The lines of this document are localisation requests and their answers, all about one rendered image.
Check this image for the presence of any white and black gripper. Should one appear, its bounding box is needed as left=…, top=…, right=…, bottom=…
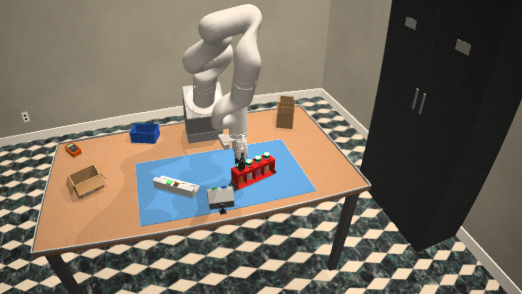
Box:
left=232, top=137, right=248, bottom=171

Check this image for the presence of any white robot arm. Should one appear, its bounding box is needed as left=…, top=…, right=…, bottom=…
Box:
left=183, top=5, right=262, bottom=150

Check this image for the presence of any dark blue open bin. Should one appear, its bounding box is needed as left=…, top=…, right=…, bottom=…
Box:
left=129, top=123, right=160, bottom=144

